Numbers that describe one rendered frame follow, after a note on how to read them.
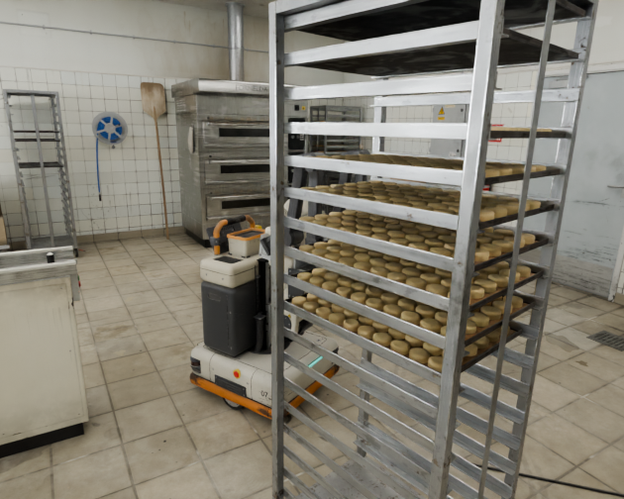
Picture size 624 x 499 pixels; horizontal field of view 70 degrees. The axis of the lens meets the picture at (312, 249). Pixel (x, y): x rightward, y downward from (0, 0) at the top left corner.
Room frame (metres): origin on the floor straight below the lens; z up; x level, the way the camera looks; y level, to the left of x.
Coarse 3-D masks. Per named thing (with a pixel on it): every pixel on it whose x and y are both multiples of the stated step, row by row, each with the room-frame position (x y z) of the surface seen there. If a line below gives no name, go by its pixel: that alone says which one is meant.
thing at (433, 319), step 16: (304, 272) 1.33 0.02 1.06; (320, 272) 1.34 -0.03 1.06; (336, 288) 1.21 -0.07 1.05; (352, 288) 1.20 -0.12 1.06; (368, 288) 1.20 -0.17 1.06; (368, 304) 1.09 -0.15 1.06; (384, 304) 1.13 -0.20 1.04; (400, 304) 1.09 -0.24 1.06; (416, 304) 1.09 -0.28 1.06; (496, 304) 1.10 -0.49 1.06; (512, 304) 1.12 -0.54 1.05; (528, 304) 1.15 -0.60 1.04; (416, 320) 1.00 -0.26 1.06; (432, 320) 0.99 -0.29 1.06; (480, 320) 1.00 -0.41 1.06; (496, 320) 1.04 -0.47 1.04
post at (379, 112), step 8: (376, 80) 1.61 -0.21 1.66; (376, 96) 1.61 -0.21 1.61; (384, 96) 1.60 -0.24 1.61; (376, 112) 1.60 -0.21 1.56; (384, 112) 1.60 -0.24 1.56; (376, 120) 1.60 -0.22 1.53; (384, 120) 1.60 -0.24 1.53; (376, 144) 1.60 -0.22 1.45; (376, 176) 1.59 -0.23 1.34; (368, 352) 1.59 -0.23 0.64; (368, 360) 1.60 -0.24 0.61; (360, 392) 1.61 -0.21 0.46; (368, 400) 1.61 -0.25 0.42; (360, 416) 1.60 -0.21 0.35; (360, 448) 1.60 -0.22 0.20
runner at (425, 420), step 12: (360, 384) 1.60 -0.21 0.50; (384, 396) 1.51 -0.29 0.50; (396, 408) 1.44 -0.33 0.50; (408, 408) 1.43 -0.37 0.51; (420, 420) 1.38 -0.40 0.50; (432, 420) 1.35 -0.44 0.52; (456, 432) 1.29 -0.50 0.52; (456, 444) 1.26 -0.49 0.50; (468, 444) 1.25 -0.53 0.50; (480, 444) 1.22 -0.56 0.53; (480, 456) 1.20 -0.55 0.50; (492, 456) 1.19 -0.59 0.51; (504, 456) 1.17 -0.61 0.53; (504, 468) 1.15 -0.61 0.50
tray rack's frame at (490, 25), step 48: (288, 0) 1.25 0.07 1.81; (336, 0) 1.15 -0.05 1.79; (576, 0) 1.11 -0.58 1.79; (480, 48) 0.85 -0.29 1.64; (576, 48) 1.15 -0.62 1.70; (480, 96) 0.84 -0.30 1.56; (480, 144) 0.84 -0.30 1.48; (528, 144) 0.99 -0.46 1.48; (480, 192) 0.85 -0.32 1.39; (528, 384) 1.14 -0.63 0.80; (336, 480) 1.46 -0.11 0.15; (432, 480) 0.85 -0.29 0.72; (480, 480) 0.99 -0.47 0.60
